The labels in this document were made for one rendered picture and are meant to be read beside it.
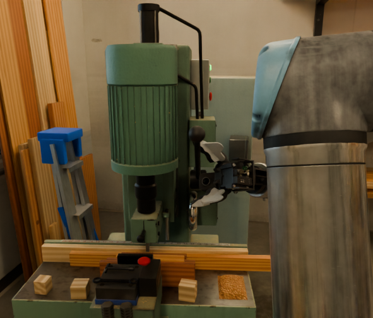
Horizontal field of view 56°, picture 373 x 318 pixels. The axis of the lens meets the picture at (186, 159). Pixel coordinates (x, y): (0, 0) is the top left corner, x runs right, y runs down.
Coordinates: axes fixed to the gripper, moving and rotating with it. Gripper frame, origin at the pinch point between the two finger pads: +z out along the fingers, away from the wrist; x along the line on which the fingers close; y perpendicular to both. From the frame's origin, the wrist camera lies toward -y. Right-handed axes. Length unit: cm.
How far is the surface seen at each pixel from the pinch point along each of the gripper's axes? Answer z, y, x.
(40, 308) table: 20, -33, 33
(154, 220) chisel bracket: -2.4, -17.3, 10.6
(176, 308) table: -5.8, -11.1, 31.6
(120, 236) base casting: -19, -68, 16
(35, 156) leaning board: -5, -160, -29
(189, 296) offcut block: -8.2, -9.0, 28.6
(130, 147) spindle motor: 8.8, -11.4, -6.0
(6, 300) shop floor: -7, -199, 60
